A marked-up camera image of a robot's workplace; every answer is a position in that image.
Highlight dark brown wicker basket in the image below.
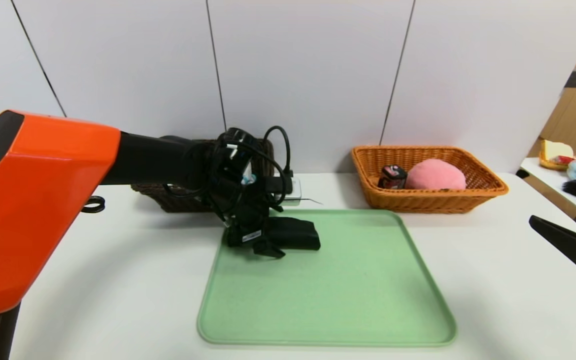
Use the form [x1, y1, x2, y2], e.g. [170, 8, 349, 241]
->
[131, 138, 275, 213]

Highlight light green plastic tray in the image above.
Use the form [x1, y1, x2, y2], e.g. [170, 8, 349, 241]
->
[197, 209, 457, 347]

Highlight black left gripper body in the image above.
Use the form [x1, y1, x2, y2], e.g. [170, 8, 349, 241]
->
[226, 203, 271, 248]

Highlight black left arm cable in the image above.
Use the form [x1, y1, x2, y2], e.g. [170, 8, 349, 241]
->
[163, 125, 294, 222]

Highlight pink plush peach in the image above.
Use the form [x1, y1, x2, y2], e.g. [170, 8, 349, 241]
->
[405, 159, 467, 191]

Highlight white side table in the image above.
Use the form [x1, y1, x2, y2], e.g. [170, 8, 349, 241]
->
[519, 158, 576, 219]

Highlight small yellow bowl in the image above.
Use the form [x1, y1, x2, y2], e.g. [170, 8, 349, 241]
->
[538, 156, 569, 173]

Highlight black red gum box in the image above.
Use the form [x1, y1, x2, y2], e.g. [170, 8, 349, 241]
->
[378, 165, 409, 190]

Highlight black pouch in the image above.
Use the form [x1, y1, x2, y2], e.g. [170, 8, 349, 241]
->
[225, 217, 321, 252]

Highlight orange wicker basket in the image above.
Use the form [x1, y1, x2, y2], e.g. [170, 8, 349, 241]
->
[351, 145, 509, 215]

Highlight small black cable loop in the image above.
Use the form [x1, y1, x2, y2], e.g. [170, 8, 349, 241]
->
[81, 196, 106, 214]

